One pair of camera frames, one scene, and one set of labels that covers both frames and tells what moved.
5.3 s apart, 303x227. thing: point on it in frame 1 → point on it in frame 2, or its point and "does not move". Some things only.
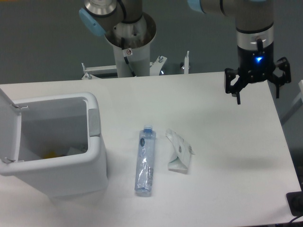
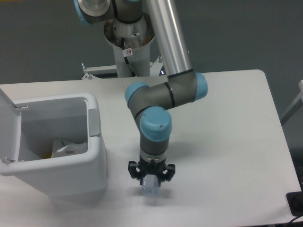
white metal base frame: (93, 72) does not move
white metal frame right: (298, 104) does not move
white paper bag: (180, 162) → (59, 149)
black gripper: (256, 66) → (153, 169)
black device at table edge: (295, 199) does not move
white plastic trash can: (68, 125) does not move
